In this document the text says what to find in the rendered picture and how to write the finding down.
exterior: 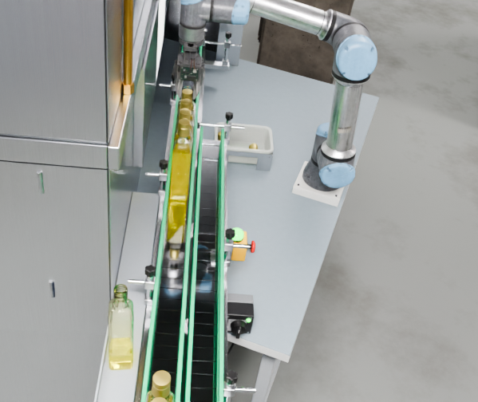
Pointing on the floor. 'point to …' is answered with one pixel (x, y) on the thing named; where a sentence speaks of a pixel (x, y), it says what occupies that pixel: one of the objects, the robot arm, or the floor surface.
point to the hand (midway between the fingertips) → (187, 93)
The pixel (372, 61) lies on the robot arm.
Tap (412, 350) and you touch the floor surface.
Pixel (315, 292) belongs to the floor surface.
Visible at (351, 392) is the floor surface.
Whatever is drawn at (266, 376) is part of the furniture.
